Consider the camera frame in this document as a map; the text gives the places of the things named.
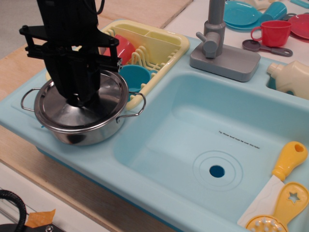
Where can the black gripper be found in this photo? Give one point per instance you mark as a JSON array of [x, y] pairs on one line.
[[96, 46]]

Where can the steel pot lid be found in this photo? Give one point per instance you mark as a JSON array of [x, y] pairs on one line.
[[60, 114]]

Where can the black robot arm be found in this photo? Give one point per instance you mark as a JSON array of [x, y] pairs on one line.
[[67, 20]]

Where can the red cup in rack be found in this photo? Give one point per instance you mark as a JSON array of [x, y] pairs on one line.
[[124, 49]]

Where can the blue cup in rack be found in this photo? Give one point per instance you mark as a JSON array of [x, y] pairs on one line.
[[136, 76]]

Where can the yellow dish rack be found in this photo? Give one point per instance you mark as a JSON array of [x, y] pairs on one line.
[[154, 48]]

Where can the grey toy faucet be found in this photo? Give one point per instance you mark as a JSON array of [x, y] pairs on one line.
[[213, 56]]

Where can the light blue toy sink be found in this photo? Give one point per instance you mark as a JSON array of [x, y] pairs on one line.
[[193, 161]]

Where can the orange tape piece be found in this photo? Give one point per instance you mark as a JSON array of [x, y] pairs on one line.
[[38, 219]]

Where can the blue toy plate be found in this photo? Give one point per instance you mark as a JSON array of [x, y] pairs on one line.
[[241, 16]]

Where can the grey measuring spoon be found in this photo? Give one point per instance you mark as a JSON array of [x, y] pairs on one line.
[[255, 46]]

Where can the red toy mug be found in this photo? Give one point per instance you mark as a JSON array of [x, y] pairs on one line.
[[272, 33]]

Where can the blue toy cup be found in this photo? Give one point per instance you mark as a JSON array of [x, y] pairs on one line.
[[276, 11]]

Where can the cream soap bottle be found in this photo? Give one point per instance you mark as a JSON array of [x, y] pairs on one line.
[[291, 78]]

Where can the red toy plate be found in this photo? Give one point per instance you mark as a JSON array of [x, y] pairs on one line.
[[300, 25]]

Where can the steel pot with handles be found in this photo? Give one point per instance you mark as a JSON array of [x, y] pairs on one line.
[[85, 137]]

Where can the yellow handled toy knife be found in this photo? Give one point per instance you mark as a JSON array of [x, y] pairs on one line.
[[292, 155]]

